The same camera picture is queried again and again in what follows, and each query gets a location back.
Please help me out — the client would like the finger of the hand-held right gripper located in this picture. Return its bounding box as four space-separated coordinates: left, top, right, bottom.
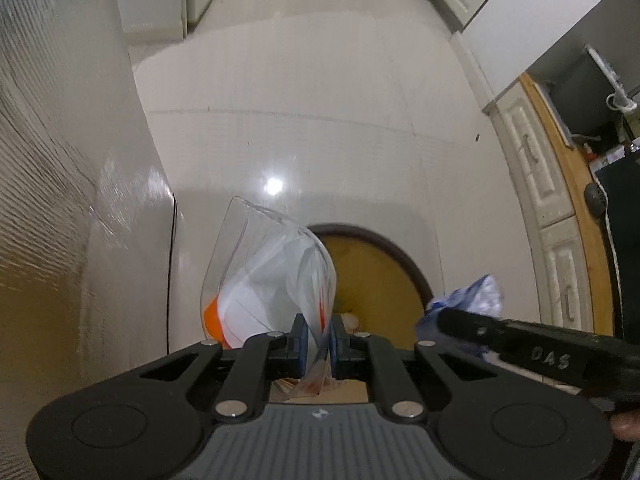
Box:
424 306 507 361

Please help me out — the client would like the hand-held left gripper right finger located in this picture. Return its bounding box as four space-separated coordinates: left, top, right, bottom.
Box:
330 314 503 422

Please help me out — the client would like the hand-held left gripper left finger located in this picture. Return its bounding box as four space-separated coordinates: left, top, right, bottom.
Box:
132 313 307 422

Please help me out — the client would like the blue white plastic bag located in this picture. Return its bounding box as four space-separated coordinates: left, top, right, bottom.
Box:
416 274 504 361

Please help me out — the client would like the clear plastic bag orange print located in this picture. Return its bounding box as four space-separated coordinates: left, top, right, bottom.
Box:
200 196 338 398

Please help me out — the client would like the person's right hand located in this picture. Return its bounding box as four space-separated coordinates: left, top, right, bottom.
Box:
610 402 640 444

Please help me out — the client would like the dark cloth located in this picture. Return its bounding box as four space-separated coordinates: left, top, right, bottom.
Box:
594 136 640 343

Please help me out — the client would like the white cabinet with wooden top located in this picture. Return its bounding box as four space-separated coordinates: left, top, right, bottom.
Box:
481 72 628 338

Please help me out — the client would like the black cable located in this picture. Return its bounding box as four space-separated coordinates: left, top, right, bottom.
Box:
164 191 179 357

